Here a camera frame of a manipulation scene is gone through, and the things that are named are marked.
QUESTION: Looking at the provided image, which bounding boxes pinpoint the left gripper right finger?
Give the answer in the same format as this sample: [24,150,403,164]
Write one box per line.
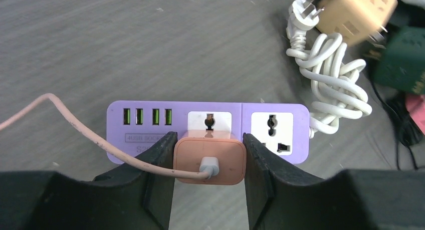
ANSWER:
[243,134,424,229]

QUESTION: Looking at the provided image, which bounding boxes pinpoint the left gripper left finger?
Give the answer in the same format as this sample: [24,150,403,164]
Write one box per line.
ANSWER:
[0,131,178,230]

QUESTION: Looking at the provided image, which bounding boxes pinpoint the orange small plug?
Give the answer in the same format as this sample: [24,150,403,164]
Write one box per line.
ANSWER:
[173,130,247,185]

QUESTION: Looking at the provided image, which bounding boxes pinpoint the purple power strip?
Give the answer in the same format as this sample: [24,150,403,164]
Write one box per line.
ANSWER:
[106,100,310,164]

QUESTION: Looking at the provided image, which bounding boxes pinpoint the pink plug adapter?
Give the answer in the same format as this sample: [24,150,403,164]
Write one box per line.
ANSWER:
[405,94,424,134]

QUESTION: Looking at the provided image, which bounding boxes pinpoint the dark green cube socket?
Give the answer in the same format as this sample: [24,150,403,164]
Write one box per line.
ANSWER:
[362,26,424,95]

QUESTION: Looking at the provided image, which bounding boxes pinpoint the orange cube socket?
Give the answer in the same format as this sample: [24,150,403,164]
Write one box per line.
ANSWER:
[316,0,397,46]

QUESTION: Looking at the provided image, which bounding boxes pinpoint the white coiled cable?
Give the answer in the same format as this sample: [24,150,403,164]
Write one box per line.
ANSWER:
[285,0,373,138]

